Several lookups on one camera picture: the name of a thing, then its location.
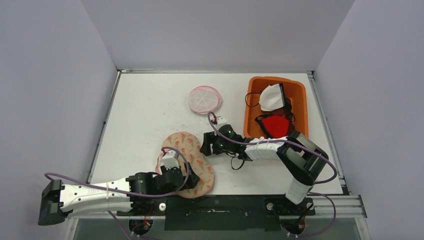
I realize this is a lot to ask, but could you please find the floral beige bra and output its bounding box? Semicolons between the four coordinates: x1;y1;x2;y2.
162;131;215;199

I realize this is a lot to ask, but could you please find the white mesh pink-trimmed laundry bag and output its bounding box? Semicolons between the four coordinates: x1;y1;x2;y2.
188;85;222;115

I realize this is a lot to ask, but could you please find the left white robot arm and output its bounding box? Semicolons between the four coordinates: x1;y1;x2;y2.
37;166;201;226

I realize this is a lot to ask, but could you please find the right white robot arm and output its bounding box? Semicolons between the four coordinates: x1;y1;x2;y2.
200;124;328;215

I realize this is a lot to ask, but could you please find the dark red bra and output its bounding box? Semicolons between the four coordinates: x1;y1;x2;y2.
271;97;296;135

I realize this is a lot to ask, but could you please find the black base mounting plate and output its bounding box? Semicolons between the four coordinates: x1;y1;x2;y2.
117;194;316;232

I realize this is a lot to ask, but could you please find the orange plastic basin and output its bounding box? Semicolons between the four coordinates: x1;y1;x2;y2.
243;76;309;138

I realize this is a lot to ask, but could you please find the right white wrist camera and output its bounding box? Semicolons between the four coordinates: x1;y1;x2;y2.
211;115;229;130

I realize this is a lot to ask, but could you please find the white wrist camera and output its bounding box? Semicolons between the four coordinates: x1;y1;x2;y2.
157;150;180;174
211;115;229;130

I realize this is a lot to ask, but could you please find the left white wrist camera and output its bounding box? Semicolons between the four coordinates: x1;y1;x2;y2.
157;150;180;174

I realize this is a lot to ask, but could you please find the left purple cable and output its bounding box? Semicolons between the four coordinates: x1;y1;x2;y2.
43;146;191;240

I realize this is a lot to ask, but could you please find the purple cable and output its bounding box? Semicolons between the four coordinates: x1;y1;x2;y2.
207;111;338;238
43;146;191;240

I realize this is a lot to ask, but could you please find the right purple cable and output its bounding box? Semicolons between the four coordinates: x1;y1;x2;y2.
207;111;338;238

